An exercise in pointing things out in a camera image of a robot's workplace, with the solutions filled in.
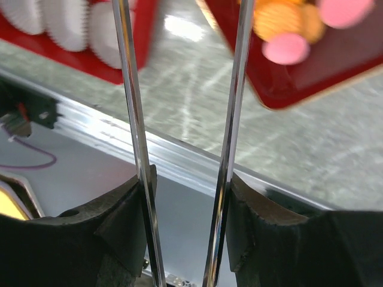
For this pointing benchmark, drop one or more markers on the orange sandwich cookie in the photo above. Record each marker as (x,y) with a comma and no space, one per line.
(272,18)

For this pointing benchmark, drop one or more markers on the aluminium rail frame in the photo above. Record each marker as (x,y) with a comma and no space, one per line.
(175,160)

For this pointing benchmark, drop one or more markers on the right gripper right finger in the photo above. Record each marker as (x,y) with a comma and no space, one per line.
(269,245)

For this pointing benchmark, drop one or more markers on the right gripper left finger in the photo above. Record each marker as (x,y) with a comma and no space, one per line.
(100,243)

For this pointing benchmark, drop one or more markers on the dark red gold-rimmed tray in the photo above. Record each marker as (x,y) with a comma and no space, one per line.
(340,56)

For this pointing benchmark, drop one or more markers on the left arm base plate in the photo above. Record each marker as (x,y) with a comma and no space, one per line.
(21,106)

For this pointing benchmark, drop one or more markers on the metal tongs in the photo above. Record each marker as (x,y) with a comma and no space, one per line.
(139,141)

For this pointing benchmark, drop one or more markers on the red cookie box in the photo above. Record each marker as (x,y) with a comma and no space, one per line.
(78,34)

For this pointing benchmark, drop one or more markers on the pink round cookie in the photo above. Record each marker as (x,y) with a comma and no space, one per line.
(286,49)

